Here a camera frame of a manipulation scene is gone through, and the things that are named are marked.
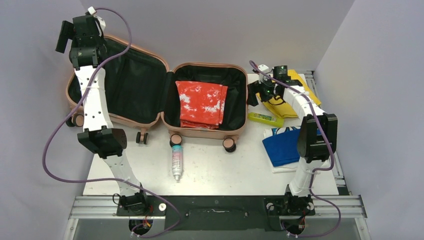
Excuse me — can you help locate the pink hard-shell suitcase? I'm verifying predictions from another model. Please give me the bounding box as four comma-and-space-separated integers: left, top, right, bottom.
64, 34, 249, 154

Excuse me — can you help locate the aluminium frame rail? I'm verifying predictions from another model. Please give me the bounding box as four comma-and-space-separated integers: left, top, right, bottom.
64, 195, 371, 240

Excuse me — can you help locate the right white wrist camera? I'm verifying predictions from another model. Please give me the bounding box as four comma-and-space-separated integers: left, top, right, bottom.
257, 64, 270, 84

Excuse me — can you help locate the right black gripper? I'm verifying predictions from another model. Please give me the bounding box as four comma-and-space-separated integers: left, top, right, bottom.
248, 74, 278, 107

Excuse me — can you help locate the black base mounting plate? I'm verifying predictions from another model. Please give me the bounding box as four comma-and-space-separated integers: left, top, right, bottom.
116, 195, 316, 231

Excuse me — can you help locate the blue folded cloth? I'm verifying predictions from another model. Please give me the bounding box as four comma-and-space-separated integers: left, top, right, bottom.
261, 127, 332, 168

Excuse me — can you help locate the white printed folded cloth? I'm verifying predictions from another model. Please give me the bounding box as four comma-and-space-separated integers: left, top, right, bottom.
263, 125, 332, 174

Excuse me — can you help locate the red white tie-dye cloth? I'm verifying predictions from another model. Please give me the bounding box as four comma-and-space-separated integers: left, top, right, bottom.
175, 81, 228, 129

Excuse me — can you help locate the white pink spray bottle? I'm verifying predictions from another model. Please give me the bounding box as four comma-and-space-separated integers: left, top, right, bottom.
171, 145, 183, 182

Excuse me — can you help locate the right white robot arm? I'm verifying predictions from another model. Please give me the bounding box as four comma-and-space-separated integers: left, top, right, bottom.
247, 61, 338, 214

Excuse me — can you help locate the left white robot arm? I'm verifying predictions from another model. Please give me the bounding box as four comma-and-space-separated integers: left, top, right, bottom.
55, 12, 149, 215

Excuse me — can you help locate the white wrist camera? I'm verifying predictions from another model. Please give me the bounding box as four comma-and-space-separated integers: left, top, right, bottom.
87, 6, 106, 31
257, 64, 270, 84

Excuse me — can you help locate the yellow green tube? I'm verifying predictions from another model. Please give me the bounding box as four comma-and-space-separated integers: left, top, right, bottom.
247, 112, 284, 128

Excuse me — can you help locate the yellow cloth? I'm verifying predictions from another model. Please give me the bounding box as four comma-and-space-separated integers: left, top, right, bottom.
263, 69, 324, 119

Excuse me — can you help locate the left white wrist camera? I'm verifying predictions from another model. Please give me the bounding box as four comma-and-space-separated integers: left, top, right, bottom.
87, 6, 106, 31

